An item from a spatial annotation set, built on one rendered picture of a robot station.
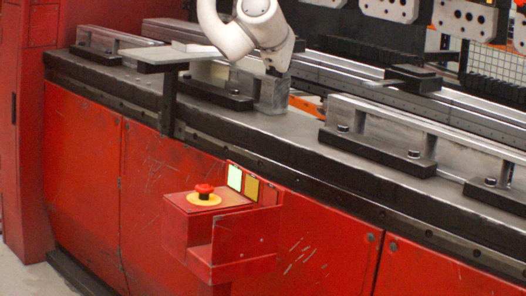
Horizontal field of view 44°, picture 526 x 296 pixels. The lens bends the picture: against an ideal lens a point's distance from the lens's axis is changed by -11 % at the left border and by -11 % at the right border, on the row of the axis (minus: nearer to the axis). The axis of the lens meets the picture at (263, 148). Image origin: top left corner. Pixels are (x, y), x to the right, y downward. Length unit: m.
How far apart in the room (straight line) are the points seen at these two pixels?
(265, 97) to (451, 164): 0.56
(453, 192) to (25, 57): 1.69
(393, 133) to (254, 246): 0.40
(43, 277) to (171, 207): 1.39
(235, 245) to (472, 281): 0.47
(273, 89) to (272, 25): 0.36
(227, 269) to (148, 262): 0.78
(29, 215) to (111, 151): 0.69
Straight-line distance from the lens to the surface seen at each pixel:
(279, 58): 1.56
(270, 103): 1.78
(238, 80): 1.86
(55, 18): 2.61
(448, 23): 1.42
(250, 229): 1.37
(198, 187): 1.44
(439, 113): 1.78
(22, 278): 2.75
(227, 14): 1.92
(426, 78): 1.76
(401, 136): 1.53
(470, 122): 1.73
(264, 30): 1.44
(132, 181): 2.11
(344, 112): 1.62
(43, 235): 2.83
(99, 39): 2.45
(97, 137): 2.26
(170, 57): 1.77
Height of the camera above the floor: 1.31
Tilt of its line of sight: 17 degrees down
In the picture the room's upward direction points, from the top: 6 degrees clockwise
